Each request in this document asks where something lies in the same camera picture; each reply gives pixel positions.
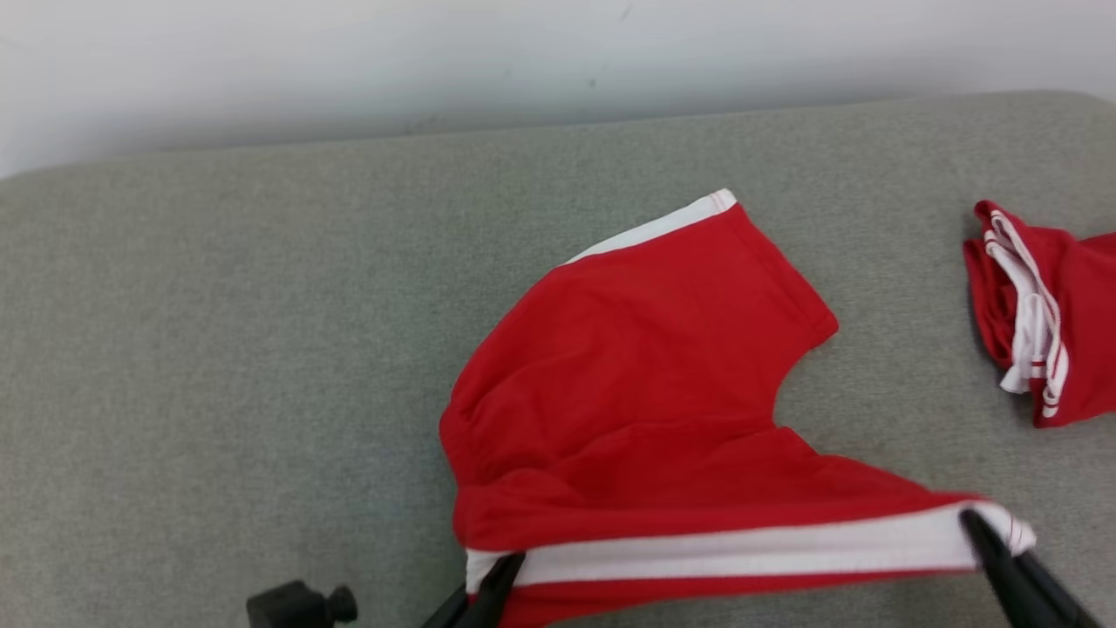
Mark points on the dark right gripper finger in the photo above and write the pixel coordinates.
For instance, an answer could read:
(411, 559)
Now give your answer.
(1007, 584)
(1059, 602)

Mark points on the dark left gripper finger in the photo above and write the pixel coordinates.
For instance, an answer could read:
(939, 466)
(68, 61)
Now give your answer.
(497, 593)
(449, 610)

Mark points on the red shorts white stripes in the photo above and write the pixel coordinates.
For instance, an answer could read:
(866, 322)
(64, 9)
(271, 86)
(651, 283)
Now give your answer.
(628, 392)

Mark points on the red Bulls jersey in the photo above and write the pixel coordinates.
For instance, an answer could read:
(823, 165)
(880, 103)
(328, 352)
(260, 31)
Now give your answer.
(1090, 331)

